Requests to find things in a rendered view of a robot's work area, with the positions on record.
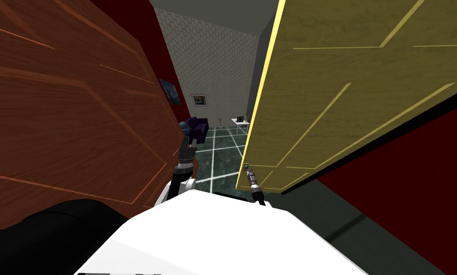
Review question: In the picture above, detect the yellow wooden door leaf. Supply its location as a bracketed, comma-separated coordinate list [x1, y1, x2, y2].
[235, 0, 457, 193]

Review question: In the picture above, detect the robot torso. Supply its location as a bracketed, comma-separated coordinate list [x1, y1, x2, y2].
[73, 189, 371, 275]

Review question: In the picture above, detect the white side table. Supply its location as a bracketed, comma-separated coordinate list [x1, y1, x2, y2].
[230, 114, 251, 135]

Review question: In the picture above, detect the brown wooden door leaf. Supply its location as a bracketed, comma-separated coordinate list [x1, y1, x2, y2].
[0, 0, 198, 232]

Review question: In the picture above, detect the blue picture on wall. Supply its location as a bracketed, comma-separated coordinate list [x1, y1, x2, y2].
[159, 78, 182, 106]

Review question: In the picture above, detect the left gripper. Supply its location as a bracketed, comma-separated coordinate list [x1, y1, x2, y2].
[177, 135, 197, 165]

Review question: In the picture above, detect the purple sofa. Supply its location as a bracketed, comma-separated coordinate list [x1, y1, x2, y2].
[178, 116, 210, 145]

